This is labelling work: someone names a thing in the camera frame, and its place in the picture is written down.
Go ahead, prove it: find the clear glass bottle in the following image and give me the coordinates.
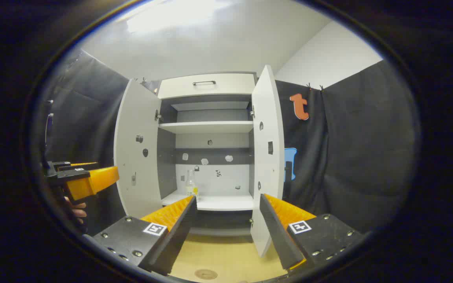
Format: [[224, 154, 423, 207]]
[[186, 170, 199, 198]]

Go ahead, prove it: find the black backdrop cloth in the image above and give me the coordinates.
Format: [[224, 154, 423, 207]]
[[40, 49, 422, 236]]

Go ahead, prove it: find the white grey cabinet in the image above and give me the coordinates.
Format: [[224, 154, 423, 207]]
[[157, 72, 258, 236]]

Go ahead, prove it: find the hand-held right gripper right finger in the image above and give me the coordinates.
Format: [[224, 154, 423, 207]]
[[259, 193, 368, 272]]

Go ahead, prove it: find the short white cabinet shelf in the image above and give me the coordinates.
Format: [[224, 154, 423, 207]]
[[171, 101, 249, 111]]

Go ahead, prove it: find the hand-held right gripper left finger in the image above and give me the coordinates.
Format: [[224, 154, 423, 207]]
[[83, 195, 198, 276]]

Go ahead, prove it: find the white cabinet door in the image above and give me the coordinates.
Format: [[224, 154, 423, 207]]
[[250, 65, 286, 258], [114, 79, 163, 219]]

